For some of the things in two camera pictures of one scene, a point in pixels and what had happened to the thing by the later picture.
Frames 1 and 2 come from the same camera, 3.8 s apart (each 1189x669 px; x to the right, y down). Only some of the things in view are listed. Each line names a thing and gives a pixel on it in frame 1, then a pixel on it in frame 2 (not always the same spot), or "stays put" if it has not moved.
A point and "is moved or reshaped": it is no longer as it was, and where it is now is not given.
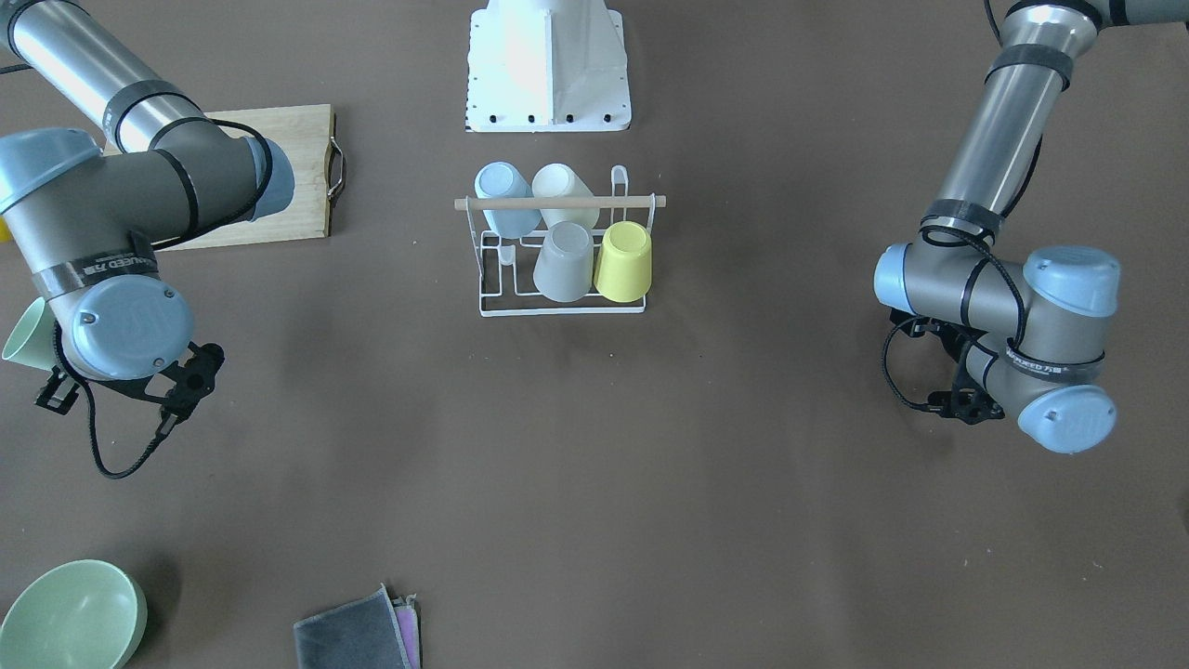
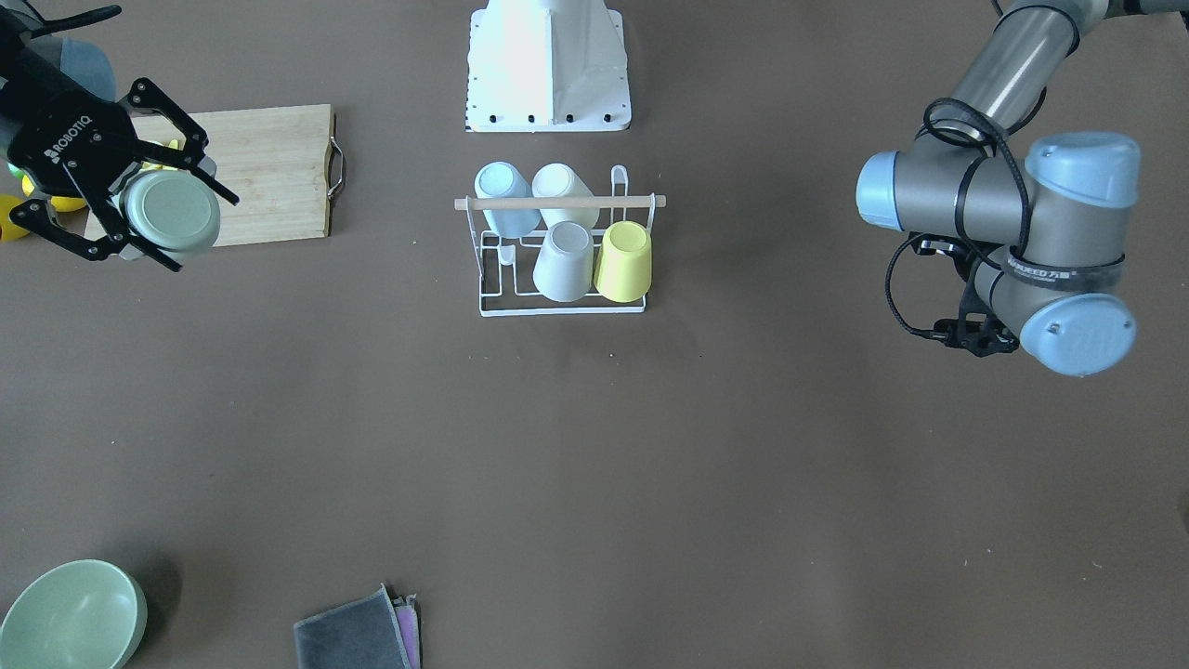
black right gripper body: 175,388 -> 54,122
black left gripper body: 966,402 -> 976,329
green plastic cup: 31,341 is moved or reshaped
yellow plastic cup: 623,271 stays put
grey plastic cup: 564,269 stays put
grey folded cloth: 369,632 stays put
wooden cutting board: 307,135 stays put
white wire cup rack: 564,255 stays put
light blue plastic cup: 503,180 stays put
